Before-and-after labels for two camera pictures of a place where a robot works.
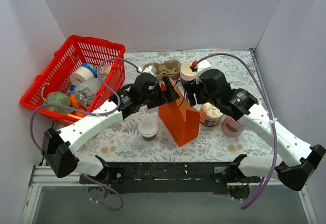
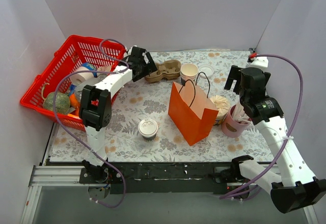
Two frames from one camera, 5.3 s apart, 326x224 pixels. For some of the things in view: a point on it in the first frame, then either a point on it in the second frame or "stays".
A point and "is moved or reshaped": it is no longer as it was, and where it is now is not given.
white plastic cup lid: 147,128 stays
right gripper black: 191,91 -> 236,79
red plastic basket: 77,79 stays
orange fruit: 74,104 stays
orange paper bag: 178,123 is moved or reshaped
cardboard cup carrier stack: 169,68 stays
